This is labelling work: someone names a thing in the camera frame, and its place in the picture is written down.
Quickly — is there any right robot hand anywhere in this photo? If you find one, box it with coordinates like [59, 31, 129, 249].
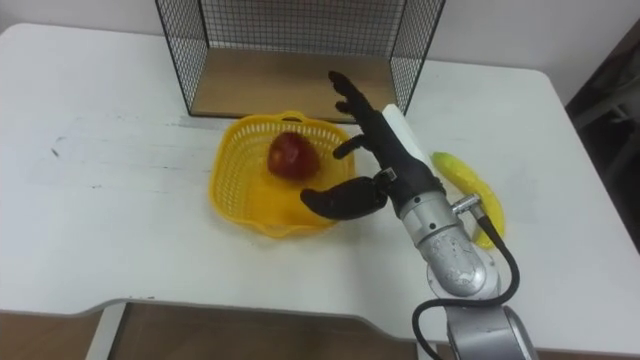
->
[300, 70, 446, 222]

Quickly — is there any yellow banana soft toy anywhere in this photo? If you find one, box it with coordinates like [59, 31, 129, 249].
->
[430, 151, 507, 250]

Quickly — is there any red apple soft toy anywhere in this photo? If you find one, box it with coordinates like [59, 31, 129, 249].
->
[266, 131, 321, 182]

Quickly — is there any yellow plastic basket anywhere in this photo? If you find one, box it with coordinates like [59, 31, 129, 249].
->
[208, 110, 357, 239]

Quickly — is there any white desk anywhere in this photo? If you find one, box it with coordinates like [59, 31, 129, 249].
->
[0, 22, 640, 360]

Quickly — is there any black wire mesh shelf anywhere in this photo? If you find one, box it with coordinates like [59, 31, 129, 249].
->
[154, 0, 447, 124]

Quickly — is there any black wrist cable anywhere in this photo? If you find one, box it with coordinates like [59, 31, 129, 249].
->
[411, 193, 521, 360]

